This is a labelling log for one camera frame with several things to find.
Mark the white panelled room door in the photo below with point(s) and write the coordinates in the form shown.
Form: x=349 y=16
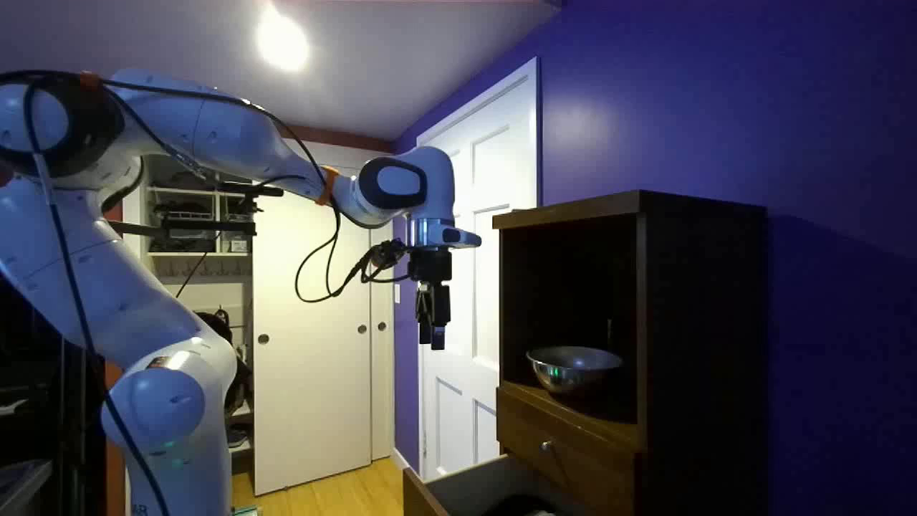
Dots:
x=487 y=174

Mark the wide white closet door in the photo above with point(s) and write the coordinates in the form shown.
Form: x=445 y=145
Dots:
x=309 y=382

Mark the dark wooden cabinet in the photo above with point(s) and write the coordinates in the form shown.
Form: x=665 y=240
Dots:
x=703 y=361

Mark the round ceiling light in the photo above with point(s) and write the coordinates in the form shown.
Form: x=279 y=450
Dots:
x=282 y=40

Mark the brown closed drawer with knob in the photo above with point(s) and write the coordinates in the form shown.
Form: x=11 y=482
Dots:
x=563 y=453

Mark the open dark drawer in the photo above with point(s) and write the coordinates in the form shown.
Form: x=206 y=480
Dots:
x=477 y=489

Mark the silver metal bowl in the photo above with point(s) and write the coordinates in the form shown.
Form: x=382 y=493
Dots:
x=573 y=364

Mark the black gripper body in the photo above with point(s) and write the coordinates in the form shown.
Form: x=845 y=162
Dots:
x=431 y=265

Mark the white closet shelf unit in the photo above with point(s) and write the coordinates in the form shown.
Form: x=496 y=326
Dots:
x=189 y=231

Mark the black bag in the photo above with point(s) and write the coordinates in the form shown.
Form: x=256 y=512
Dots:
x=220 y=327

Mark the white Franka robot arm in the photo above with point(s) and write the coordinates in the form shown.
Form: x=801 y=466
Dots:
x=116 y=277

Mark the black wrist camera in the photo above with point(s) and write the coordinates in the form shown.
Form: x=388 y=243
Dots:
x=388 y=253

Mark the narrow white closet door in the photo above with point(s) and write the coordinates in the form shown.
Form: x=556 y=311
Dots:
x=382 y=382

